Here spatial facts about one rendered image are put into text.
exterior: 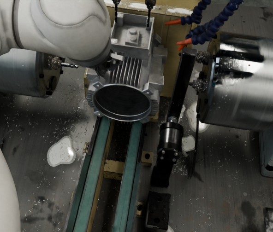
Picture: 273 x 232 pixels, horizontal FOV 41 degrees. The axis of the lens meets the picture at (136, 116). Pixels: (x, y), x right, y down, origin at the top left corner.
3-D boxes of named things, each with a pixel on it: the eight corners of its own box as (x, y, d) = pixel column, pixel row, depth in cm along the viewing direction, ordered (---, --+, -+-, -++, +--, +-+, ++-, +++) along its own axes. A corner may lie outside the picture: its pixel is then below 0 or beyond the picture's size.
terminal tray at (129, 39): (115, 32, 101) (115, 11, 95) (152, 37, 101) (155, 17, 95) (107, 63, 95) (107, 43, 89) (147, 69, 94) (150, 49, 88)
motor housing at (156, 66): (101, 67, 114) (99, 19, 98) (161, 76, 114) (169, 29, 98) (87, 119, 103) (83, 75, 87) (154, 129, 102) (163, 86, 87)
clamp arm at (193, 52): (167, 114, 96) (182, 44, 75) (178, 116, 96) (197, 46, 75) (165, 125, 94) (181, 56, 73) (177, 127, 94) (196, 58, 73)
